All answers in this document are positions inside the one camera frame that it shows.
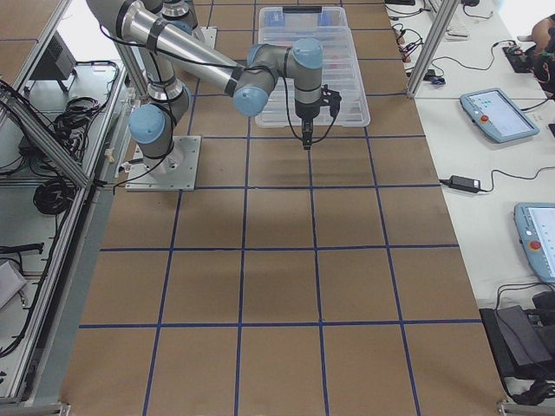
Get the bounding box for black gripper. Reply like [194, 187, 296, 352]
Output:
[296, 84, 342, 150]

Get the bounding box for clear plastic box lid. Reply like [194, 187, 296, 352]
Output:
[253, 25, 372, 129]

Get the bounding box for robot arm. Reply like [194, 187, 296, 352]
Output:
[88, 1, 342, 149]
[161, 0, 198, 35]

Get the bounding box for clear plastic storage box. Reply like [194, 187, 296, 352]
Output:
[258, 6, 349, 46]

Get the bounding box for black power adapter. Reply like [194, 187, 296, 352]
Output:
[449, 175, 481, 193]

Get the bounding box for teach pendant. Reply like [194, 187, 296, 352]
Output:
[460, 88, 539, 144]
[513, 203, 554, 283]

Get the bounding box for black box latch handle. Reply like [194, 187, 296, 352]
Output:
[282, 5, 323, 14]

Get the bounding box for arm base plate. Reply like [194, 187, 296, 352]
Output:
[193, 26, 218, 49]
[125, 135, 202, 192]

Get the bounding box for aluminium frame post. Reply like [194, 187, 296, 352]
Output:
[407, 0, 459, 98]

